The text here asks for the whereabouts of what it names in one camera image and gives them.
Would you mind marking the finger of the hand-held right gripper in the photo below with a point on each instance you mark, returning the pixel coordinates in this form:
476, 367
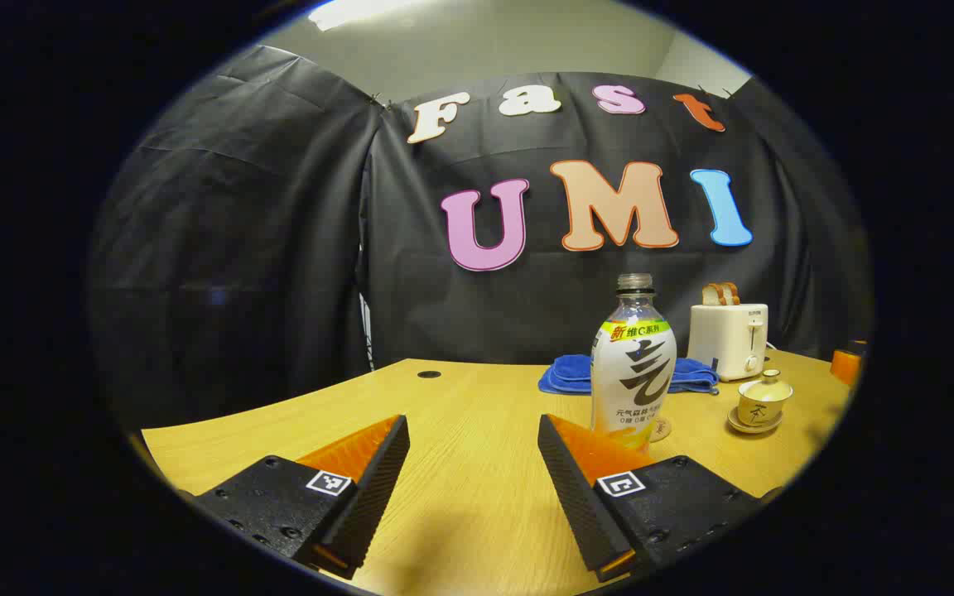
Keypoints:
845, 366

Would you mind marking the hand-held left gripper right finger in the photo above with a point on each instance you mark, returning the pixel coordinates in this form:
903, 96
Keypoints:
568, 488

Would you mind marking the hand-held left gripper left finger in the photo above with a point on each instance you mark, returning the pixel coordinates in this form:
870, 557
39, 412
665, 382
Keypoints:
378, 480

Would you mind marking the beige teacup lid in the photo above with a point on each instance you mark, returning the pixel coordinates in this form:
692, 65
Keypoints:
767, 387

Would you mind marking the beige teacup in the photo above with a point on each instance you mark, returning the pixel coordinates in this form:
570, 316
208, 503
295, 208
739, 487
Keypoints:
763, 410

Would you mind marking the clear water bottle white label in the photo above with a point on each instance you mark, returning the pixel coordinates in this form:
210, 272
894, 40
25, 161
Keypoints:
634, 372

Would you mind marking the beige saucer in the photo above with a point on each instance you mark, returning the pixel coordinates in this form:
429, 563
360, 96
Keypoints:
754, 429

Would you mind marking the blue folded towel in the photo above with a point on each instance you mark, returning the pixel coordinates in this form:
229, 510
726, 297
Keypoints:
568, 372

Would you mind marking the white toaster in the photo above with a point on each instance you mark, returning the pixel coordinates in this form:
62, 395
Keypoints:
725, 339

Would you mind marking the bread slice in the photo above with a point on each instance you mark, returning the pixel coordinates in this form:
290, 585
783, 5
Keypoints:
732, 292
712, 295

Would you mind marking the black backdrop cloth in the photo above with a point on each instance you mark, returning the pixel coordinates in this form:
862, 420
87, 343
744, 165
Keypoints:
278, 248

